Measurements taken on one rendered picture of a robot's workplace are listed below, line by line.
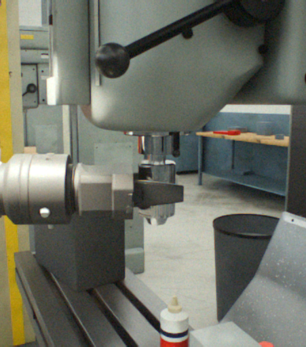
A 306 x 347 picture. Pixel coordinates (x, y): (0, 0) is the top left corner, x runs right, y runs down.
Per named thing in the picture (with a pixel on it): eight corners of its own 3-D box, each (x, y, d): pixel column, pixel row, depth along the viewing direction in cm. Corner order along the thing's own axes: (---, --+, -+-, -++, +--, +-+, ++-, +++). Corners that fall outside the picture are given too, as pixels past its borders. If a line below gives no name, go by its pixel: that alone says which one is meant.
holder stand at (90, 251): (75, 293, 83) (72, 196, 80) (34, 260, 100) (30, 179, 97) (125, 278, 90) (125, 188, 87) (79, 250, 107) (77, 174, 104)
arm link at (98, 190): (134, 160, 46) (23, 159, 45) (133, 243, 47) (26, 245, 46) (130, 147, 58) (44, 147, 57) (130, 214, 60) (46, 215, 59)
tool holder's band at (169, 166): (139, 173, 50) (139, 165, 50) (137, 167, 54) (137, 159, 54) (178, 172, 50) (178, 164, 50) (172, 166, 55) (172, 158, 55)
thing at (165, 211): (139, 219, 51) (139, 173, 50) (137, 209, 55) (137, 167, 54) (177, 218, 51) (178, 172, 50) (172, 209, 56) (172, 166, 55)
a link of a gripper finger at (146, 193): (182, 205, 51) (131, 205, 51) (183, 179, 50) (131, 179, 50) (184, 209, 49) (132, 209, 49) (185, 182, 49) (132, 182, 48)
